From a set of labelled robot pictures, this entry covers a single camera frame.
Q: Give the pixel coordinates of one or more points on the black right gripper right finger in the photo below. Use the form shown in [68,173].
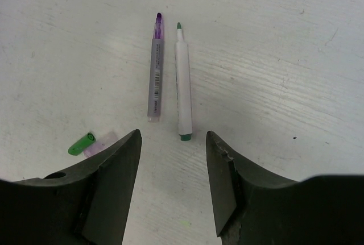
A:
[252,205]

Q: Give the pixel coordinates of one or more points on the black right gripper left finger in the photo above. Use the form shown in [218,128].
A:
[87,203]

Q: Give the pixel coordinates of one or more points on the green pen cap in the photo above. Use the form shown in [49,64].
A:
[82,144]

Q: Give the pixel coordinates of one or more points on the white marker green end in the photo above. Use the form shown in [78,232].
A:
[183,86]

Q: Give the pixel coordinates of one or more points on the purple highlighter pen body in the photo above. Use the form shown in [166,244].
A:
[156,71]

